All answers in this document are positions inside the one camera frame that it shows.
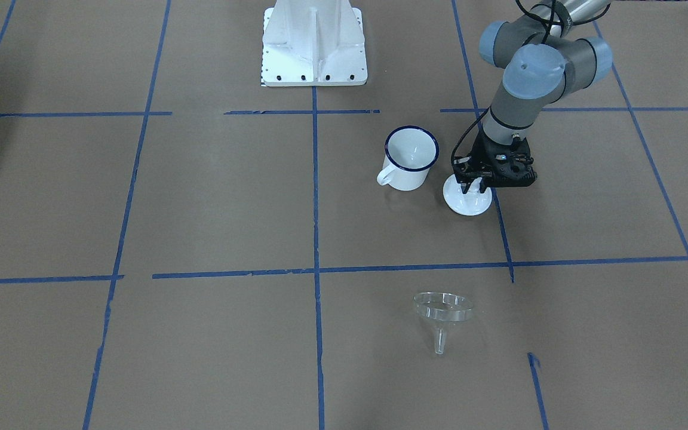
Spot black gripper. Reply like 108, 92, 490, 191
453, 133, 509, 194

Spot white ceramic lid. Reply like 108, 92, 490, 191
443, 175, 493, 217

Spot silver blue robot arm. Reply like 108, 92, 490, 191
451, 1, 613, 194

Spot white enamel mug blue rim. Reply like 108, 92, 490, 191
376, 125, 440, 192

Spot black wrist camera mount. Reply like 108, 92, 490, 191
493, 150, 538, 188

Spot black camera cable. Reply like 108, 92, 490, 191
450, 0, 566, 174

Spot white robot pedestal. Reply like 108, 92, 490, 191
260, 1, 368, 87

